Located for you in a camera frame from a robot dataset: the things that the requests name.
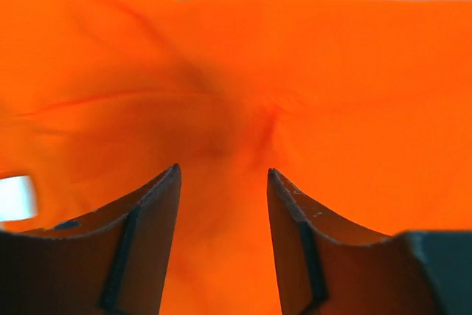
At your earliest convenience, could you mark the orange t-shirt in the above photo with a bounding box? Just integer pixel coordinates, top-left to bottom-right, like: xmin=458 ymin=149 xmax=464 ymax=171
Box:
xmin=1 ymin=0 xmax=471 ymax=314

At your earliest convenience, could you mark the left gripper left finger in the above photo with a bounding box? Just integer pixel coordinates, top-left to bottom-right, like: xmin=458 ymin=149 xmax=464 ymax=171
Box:
xmin=1 ymin=165 xmax=181 ymax=314

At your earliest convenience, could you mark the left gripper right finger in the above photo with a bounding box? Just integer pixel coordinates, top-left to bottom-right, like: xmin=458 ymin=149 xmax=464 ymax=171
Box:
xmin=267 ymin=169 xmax=471 ymax=314

